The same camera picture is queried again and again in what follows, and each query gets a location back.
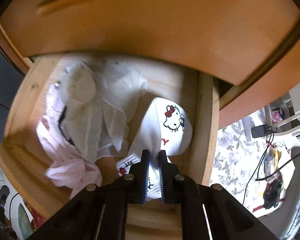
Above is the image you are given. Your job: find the white Hello Kitty sock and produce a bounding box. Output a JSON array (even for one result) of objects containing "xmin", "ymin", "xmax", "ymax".
[{"xmin": 116, "ymin": 98, "xmax": 192, "ymax": 202}]

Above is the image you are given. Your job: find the pink garment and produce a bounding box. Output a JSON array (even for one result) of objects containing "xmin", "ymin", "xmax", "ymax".
[{"xmin": 36, "ymin": 83, "xmax": 102, "ymax": 194}]

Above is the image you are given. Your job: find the cream sheer cloth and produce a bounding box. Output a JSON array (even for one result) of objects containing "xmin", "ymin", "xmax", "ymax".
[{"xmin": 58, "ymin": 59, "xmax": 147, "ymax": 163}]

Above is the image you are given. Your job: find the wooden drawer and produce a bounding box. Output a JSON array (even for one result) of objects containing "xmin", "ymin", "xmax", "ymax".
[
  {"xmin": 0, "ymin": 0, "xmax": 300, "ymax": 85},
  {"xmin": 0, "ymin": 54, "xmax": 219, "ymax": 239}
]

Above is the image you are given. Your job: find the grey floral bedsheet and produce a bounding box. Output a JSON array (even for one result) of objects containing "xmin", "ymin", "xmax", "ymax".
[{"xmin": 210, "ymin": 118, "xmax": 293, "ymax": 218}]

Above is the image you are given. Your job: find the black power adapter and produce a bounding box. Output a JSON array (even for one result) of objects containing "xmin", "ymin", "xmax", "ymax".
[{"xmin": 251, "ymin": 124, "xmax": 273, "ymax": 138}]

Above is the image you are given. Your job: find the pile of small trinkets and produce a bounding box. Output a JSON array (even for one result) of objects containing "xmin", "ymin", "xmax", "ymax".
[{"xmin": 263, "ymin": 143, "xmax": 289, "ymax": 210}]

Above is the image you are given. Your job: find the red floral blanket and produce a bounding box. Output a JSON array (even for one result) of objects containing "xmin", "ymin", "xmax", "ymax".
[{"xmin": 18, "ymin": 201, "xmax": 47, "ymax": 239}]

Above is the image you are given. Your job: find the wooden nightstand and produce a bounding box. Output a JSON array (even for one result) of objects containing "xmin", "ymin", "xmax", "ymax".
[{"xmin": 0, "ymin": 0, "xmax": 300, "ymax": 127}]

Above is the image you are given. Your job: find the white basket organizer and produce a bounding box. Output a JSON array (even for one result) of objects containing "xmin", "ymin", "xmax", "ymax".
[{"xmin": 264, "ymin": 83, "xmax": 300, "ymax": 147}]

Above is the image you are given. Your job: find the black cable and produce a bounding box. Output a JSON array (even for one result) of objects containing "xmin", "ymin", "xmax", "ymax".
[{"xmin": 242, "ymin": 126, "xmax": 300, "ymax": 205}]

